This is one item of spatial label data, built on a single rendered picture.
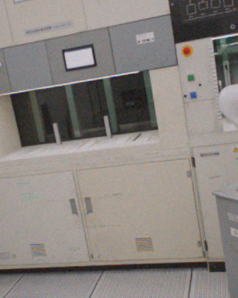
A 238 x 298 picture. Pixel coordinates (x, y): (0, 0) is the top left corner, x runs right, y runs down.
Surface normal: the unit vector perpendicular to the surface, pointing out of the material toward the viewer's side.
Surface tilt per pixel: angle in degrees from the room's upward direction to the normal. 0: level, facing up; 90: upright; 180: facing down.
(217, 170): 90
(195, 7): 90
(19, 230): 90
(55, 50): 90
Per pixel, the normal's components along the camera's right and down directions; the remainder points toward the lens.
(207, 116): -0.24, 0.21
